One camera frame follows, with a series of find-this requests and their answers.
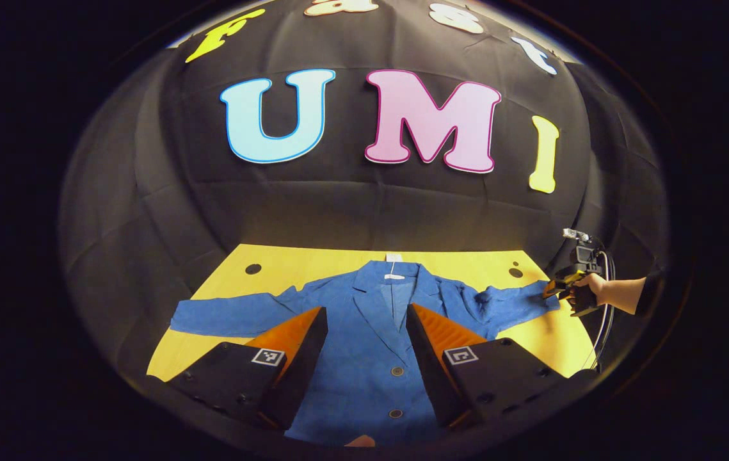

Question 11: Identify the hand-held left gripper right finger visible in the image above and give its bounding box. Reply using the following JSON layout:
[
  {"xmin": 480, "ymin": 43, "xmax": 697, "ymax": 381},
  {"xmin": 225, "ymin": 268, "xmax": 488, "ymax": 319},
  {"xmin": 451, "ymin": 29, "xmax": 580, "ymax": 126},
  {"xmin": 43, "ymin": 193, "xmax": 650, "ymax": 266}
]
[{"xmin": 406, "ymin": 303, "xmax": 598, "ymax": 428}]

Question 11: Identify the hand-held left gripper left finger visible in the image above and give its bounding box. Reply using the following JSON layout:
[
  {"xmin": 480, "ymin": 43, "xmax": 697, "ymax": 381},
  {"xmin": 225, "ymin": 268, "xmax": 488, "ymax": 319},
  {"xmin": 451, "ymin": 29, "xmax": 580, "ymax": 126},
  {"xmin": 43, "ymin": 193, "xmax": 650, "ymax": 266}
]
[{"xmin": 163, "ymin": 306, "xmax": 328, "ymax": 431}]

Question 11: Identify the blue jacket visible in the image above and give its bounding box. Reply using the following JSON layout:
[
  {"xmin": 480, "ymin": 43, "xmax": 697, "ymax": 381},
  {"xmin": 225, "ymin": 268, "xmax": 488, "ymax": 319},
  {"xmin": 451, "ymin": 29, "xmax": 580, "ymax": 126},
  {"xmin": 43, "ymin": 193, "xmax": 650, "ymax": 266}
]
[{"xmin": 169, "ymin": 259, "xmax": 562, "ymax": 447}]

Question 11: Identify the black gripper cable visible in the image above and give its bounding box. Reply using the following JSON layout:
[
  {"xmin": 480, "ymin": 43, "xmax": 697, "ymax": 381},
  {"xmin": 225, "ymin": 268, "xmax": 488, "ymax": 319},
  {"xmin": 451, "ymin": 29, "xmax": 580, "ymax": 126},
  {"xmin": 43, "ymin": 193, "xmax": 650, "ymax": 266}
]
[{"xmin": 585, "ymin": 248, "xmax": 616, "ymax": 372}]

